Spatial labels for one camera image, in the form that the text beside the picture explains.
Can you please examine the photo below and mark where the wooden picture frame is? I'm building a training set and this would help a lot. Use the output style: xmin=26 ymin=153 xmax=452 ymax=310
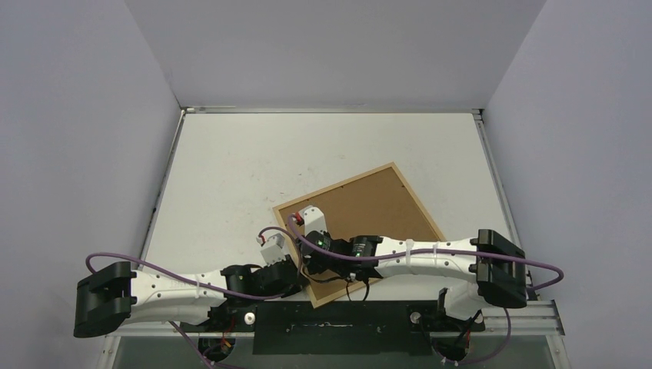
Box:
xmin=271 ymin=161 xmax=447 ymax=310

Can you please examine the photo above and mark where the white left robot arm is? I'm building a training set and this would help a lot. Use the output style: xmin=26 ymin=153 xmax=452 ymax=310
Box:
xmin=73 ymin=254 xmax=308 ymax=338

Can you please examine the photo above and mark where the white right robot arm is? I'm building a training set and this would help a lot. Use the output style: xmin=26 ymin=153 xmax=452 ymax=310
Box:
xmin=298 ymin=229 xmax=527 ymax=330

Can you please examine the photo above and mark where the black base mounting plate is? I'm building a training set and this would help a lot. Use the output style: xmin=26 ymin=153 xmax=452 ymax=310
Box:
xmin=181 ymin=301 xmax=485 ymax=356

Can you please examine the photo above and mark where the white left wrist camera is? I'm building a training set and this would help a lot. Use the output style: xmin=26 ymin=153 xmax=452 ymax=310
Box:
xmin=259 ymin=233 xmax=286 ymax=266

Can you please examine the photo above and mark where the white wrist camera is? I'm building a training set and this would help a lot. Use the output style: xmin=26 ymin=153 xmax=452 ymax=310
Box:
xmin=259 ymin=233 xmax=286 ymax=266
xmin=295 ymin=205 xmax=328 ymax=236

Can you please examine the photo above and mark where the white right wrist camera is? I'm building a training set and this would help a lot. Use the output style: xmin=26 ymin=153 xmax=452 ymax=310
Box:
xmin=295 ymin=205 xmax=328 ymax=236

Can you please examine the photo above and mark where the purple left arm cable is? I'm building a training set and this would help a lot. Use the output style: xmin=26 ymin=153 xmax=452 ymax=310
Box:
xmin=85 ymin=226 xmax=301 ymax=369

